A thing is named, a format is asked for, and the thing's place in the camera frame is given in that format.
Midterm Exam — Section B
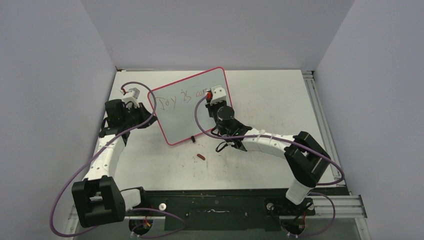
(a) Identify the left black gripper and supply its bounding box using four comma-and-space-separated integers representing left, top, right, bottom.
122, 102, 158, 130

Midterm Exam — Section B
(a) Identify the red marker cap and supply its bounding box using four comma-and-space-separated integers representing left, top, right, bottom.
196, 153, 206, 161

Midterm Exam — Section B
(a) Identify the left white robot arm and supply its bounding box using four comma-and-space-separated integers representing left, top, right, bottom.
71, 97, 157, 228

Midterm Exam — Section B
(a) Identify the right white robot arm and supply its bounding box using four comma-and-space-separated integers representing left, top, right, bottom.
205, 101, 330, 214

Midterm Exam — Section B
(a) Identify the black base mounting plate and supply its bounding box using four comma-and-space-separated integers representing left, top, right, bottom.
138, 188, 316, 231

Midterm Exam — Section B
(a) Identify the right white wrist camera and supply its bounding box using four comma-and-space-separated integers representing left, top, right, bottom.
206, 84, 227, 105

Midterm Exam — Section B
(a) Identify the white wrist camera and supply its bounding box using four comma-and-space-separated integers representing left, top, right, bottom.
122, 87, 140, 108
206, 84, 227, 105

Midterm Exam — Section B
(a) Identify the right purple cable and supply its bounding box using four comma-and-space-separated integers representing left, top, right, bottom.
194, 96, 346, 239

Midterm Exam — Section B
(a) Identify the purple cable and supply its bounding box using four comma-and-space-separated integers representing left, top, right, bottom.
194, 96, 346, 239
49, 81, 188, 239

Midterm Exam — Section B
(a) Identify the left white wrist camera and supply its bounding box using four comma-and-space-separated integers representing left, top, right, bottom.
122, 87, 140, 108

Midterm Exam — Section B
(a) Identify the right aluminium rail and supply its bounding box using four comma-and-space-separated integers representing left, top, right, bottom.
301, 70, 347, 187

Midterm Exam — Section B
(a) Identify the aluminium rail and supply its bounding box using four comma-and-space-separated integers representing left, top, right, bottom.
67, 194, 368, 221
301, 70, 347, 187

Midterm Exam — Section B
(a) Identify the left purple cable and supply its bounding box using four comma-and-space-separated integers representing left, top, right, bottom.
49, 81, 188, 239

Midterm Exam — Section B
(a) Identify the front aluminium rail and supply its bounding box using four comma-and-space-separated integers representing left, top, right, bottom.
67, 194, 368, 221

